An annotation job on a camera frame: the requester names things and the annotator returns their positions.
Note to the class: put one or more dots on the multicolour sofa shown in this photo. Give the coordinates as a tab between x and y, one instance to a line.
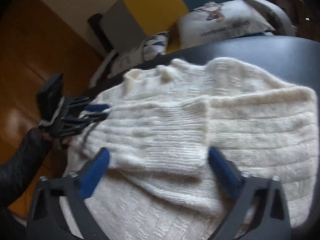
136	31

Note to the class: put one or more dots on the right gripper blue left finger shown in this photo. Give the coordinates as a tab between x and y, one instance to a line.
80	186

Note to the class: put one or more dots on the grey deer print pillow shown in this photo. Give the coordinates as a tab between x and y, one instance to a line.
220	21

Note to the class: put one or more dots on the triangle pattern pillow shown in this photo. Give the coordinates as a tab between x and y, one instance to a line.
152	47

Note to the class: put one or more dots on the cream knitted sweater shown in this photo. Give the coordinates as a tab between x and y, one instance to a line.
160	127

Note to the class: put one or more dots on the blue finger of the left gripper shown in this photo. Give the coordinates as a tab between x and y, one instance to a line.
96	108
95	117

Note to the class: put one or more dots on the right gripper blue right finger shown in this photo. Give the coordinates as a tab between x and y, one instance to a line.
238	187

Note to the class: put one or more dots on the person left forearm black sleeve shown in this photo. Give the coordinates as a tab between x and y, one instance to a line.
18	172

